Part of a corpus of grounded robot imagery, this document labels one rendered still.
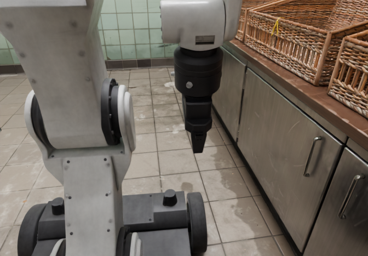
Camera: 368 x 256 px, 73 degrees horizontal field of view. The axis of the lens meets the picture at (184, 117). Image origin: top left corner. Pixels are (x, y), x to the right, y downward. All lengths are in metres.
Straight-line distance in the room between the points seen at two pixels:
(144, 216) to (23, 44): 0.61
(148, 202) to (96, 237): 0.33
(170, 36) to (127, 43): 2.37
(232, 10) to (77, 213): 0.49
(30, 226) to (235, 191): 0.81
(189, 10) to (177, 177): 0.97
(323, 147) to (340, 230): 0.20
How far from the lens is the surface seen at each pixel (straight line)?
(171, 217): 0.85
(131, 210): 0.89
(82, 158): 0.57
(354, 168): 0.67
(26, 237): 0.96
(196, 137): 0.49
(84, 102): 0.47
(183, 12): 0.40
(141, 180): 1.27
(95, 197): 0.58
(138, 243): 0.66
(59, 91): 0.47
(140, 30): 2.74
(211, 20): 0.40
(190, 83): 0.44
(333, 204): 0.75
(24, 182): 1.46
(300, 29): 0.90
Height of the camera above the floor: 0.86
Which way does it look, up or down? 29 degrees down
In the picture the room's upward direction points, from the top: straight up
